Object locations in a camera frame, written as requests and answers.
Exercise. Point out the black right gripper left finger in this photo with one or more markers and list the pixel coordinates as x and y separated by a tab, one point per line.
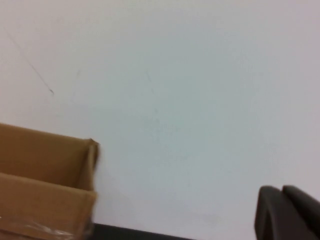
270	215

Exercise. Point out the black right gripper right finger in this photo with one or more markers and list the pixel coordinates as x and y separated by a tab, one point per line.
306	207

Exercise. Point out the cardboard box with clear tape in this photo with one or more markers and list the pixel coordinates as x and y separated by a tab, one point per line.
37	200

